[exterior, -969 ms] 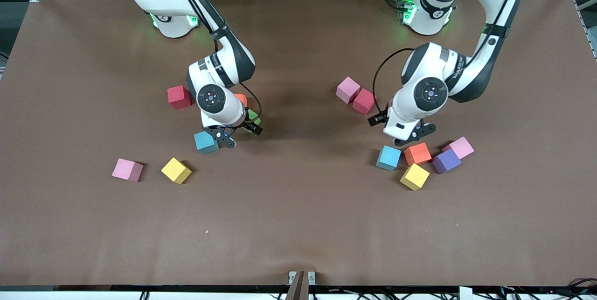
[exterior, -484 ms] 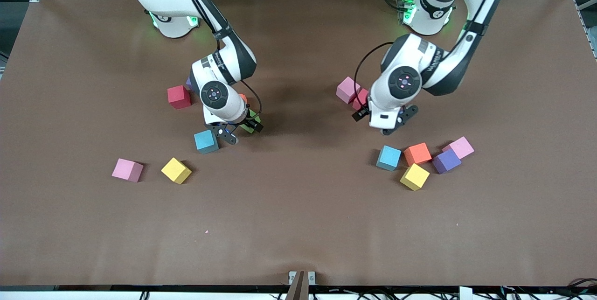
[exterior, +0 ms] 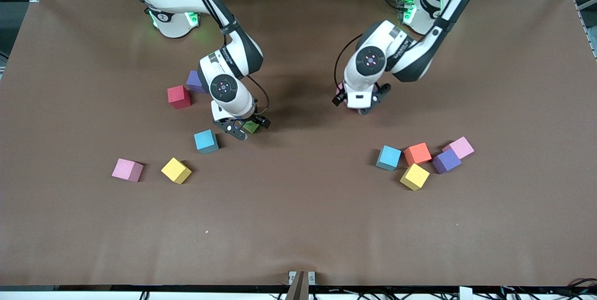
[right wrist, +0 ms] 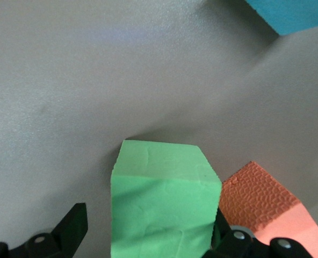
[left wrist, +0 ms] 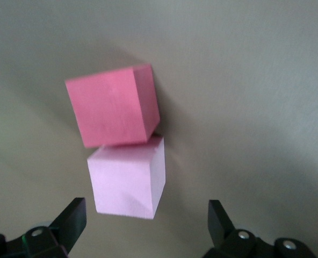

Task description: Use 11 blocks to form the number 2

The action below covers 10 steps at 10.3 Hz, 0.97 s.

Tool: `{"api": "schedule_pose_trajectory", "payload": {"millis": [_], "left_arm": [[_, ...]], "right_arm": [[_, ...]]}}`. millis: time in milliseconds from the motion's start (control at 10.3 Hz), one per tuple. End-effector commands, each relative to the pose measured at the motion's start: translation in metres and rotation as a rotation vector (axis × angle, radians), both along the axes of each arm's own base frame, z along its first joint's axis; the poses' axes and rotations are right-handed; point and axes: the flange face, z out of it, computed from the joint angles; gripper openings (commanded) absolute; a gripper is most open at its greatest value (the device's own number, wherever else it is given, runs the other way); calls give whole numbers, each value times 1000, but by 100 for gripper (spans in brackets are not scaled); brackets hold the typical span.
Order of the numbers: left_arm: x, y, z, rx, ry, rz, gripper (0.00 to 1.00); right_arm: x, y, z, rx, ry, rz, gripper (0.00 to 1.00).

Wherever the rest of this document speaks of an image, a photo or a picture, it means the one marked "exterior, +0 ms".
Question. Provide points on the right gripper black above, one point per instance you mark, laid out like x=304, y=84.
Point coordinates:
x=258, y=119

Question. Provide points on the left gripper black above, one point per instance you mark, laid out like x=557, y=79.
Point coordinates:
x=339, y=98

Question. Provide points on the green foam cube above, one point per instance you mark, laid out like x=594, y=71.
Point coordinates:
x=252, y=127

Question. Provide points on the pink foam cube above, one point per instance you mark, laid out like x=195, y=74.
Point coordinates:
x=461, y=147
x=125, y=169
x=340, y=89

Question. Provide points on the cyan foam cube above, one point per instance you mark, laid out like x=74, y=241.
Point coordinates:
x=205, y=140
x=388, y=156

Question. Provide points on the orange foam cube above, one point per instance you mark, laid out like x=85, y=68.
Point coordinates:
x=417, y=153

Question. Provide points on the yellow foam cube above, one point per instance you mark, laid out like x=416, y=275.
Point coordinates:
x=176, y=170
x=414, y=176

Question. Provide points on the purple foam cube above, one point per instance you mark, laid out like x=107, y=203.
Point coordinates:
x=446, y=161
x=193, y=80

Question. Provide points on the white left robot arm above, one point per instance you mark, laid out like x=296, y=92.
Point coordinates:
x=419, y=57

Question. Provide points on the red foam cube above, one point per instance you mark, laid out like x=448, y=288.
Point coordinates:
x=179, y=97

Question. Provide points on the brown table cover sheet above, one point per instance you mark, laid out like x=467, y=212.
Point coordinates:
x=298, y=225

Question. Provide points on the silver metal bracket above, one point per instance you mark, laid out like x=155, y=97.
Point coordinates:
x=292, y=275

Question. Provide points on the brown camera stand post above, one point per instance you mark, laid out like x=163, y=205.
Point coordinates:
x=298, y=290

